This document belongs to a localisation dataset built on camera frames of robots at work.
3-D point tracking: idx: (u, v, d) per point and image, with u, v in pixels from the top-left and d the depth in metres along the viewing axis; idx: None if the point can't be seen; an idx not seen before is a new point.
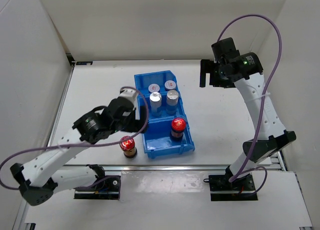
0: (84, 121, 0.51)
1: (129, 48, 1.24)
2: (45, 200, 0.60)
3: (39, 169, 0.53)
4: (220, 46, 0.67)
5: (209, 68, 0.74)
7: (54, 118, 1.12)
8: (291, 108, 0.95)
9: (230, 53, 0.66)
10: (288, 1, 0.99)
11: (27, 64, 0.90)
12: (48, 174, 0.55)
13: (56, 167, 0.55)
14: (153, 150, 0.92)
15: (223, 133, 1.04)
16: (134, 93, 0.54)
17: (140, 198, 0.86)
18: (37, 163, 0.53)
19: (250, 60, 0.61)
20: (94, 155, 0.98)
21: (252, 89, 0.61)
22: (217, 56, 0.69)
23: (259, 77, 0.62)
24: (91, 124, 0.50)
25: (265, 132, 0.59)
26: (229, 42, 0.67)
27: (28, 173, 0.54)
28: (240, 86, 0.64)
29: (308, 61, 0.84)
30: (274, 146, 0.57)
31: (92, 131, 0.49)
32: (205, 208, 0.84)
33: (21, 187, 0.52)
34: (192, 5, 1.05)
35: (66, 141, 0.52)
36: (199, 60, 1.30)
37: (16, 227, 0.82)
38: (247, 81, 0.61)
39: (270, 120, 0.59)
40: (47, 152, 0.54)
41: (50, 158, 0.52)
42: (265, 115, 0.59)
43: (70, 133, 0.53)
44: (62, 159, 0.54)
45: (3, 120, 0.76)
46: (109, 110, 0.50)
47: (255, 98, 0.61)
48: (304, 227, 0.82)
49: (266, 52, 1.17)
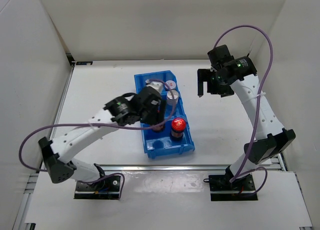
0: (115, 105, 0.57)
1: (130, 48, 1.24)
2: (63, 180, 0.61)
3: (69, 144, 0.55)
4: (216, 53, 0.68)
5: (205, 76, 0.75)
7: (54, 118, 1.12)
8: (291, 108, 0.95)
9: (225, 59, 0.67)
10: (288, 1, 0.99)
11: (27, 65, 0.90)
12: (74, 151, 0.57)
13: (81, 146, 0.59)
14: (153, 150, 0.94)
15: (224, 133, 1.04)
16: (159, 86, 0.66)
17: (140, 198, 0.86)
18: (66, 138, 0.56)
19: (243, 63, 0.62)
20: (94, 155, 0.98)
21: (248, 90, 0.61)
22: (213, 63, 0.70)
23: (253, 78, 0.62)
24: (122, 108, 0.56)
25: (263, 130, 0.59)
26: (223, 48, 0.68)
27: (57, 147, 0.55)
28: (236, 88, 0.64)
29: (308, 61, 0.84)
30: (274, 143, 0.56)
31: (124, 114, 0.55)
32: (204, 208, 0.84)
33: (50, 160, 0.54)
34: (193, 5, 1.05)
35: (97, 120, 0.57)
36: (199, 60, 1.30)
37: (16, 227, 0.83)
38: (242, 82, 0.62)
39: (268, 119, 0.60)
40: (77, 129, 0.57)
41: (81, 135, 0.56)
42: (262, 114, 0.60)
43: (101, 114, 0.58)
44: (92, 137, 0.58)
45: (3, 120, 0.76)
46: (138, 98, 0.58)
47: (250, 97, 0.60)
48: (303, 227, 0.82)
49: (266, 52, 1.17)
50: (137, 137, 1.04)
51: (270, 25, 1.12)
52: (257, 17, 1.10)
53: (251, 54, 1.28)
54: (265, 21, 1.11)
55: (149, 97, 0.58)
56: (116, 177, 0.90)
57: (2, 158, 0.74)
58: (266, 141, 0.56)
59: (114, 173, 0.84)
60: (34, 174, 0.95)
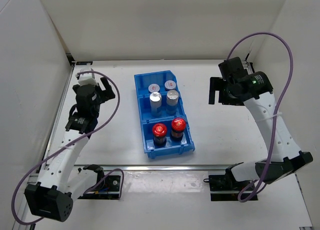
0: (73, 121, 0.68)
1: (130, 48, 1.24)
2: (66, 217, 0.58)
3: (59, 173, 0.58)
4: (228, 66, 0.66)
5: (218, 85, 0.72)
7: (54, 118, 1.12)
8: (291, 108, 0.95)
9: (238, 73, 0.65)
10: (289, 1, 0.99)
11: (27, 64, 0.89)
12: (64, 179, 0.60)
13: (68, 171, 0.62)
14: (153, 150, 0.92)
15: (223, 133, 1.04)
16: (90, 74, 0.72)
17: (140, 198, 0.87)
18: (52, 170, 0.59)
19: (259, 79, 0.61)
20: (92, 154, 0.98)
21: (263, 109, 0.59)
22: (225, 76, 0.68)
23: (269, 96, 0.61)
24: (80, 121, 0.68)
25: (279, 153, 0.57)
26: (236, 61, 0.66)
27: (48, 182, 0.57)
28: (250, 105, 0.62)
29: (309, 61, 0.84)
30: (290, 168, 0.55)
31: (85, 124, 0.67)
32: (204, 208, 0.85)
33: (51, 193, 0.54)
34: (193, 5, 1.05)
35: (68, 140, 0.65)
36: (198, 60, 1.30)
37: (16, 227, 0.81)
38: (257, 100, 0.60)
39: (284, 141, 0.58)
40: (55, 159, 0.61)
41: (64, 159, 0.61)
42: (279, 136, 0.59)
43: (67, 135, 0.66)
44: (72, 158, 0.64)
45: (3, 120, 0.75)
46: (83, 106, 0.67)
47: (266, 117, 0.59)
48: (303, 227, 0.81)
49: (266, 53, 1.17)
50: (138, 137, 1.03)
51: (270, 26, 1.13)
52: (257, 18, 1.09)
53: (251, 54, 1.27)
54: (266, 21, 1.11)
55: (86, 102, 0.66)
56: (116, 177, 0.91)
57: (2, 158, 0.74)
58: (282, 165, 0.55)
59: (112, 170, 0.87)
60: (34, 174, 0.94)
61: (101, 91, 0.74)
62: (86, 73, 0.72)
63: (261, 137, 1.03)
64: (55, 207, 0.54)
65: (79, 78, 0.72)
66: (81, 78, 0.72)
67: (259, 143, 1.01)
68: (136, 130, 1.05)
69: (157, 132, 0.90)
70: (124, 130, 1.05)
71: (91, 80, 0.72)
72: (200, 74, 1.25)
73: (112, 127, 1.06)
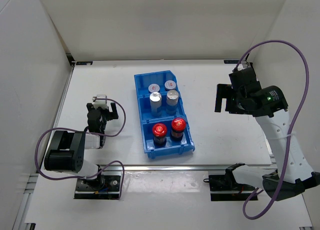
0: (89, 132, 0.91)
1: (130, 48, 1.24)
2: (75, 170, 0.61)
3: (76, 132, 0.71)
4: (240, 77, 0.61)
5: (226, 93, 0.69)
7: (54, 117, 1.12)
8: (291, 107, 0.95)
9: (250, 86, 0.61)
10: (289, 2, 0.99)
11: (27, 64, 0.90)
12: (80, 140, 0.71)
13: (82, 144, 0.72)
14: (153, 150, 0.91)
15: (223, 133, 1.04)
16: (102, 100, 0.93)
17: (140, 198, 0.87)
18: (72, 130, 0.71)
19: (274, 96, 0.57)
20: (93, 154, 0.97)
21: (277, 127, 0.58)
22: (235, 86, 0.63)
23: (283, 114, 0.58)
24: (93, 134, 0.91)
25: (291, 174, 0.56)
26: (249, 73, 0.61)
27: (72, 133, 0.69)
28: (262, 121, 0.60)
29: (308, 61, 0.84)
30: (301, 190, 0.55)
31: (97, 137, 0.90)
32: (205, 208, 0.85)
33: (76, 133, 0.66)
34: (193, 5, 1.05)
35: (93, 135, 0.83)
36: (198, 60, 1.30)
37: (16, 226, 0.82)
38: (271, 118, 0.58)
39: (297, 162, 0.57)
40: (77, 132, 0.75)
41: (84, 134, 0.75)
42: (291, 156, 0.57)
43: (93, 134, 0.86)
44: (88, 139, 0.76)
45: (3, 120, 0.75)
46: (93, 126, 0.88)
47: (279, 137, 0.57)
48: (303, 227, 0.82)
49: (266, 53, 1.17)
50: (138, 137, 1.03)
51: (270, 26, 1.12)
52: (257, 18, 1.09)
53: (251, 54, 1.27)
54: (266, 21, 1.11)
55: (96, 123, 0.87)
56: (116, 177, 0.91)
57: (2, 159, 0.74)
58: (293, 187, 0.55)
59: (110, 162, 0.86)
60: (34, 174, 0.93)
61: (109, 112, 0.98)
62: (101, 99, 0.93)
63: (261, 136, 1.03)
64: (76, 146, 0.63)
65: (95, 101, 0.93)
66: (96, 102, 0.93)
67: (259, 143, 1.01)
68: (136, 130, 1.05)
69: (157, 132, 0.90)
70: (124, 130, 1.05)
71: (103, 104, 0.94)
72: (201, 74, 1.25)
73: (112, 127, 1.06)
